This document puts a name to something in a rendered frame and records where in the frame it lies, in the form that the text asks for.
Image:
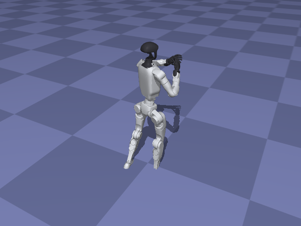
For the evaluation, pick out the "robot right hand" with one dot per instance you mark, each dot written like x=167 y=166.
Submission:
x=176 y=65

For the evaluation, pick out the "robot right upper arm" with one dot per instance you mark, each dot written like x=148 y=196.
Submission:
x=160 y=76

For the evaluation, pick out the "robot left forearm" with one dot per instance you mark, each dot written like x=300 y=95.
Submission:
x=160 y=62

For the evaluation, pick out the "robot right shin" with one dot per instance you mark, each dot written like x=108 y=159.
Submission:
x=157 y=154

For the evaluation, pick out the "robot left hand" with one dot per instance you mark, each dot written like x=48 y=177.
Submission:
x=169 y=60

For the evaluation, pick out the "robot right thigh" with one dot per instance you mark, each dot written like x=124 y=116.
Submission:
x=159 y=120

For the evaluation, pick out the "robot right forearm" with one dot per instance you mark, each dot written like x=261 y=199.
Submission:
x=175 y=84

